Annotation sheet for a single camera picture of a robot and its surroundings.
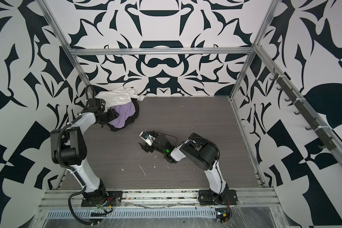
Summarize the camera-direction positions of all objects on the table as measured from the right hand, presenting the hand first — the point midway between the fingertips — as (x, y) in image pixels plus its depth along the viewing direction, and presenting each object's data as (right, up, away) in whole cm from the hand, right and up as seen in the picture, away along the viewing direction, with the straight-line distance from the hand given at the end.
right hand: (144, 136), depth 89 cm
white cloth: (-22, +27, +16) cm, 38 cm away
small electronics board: (+42, -36, -18) cm, 58 cm away
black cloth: (-13, +8, +15) cm, 21 cm away
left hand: (-21, +14, +8) cm, 27 cm away
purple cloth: (-16, +15, +14) cm, 26 cm away
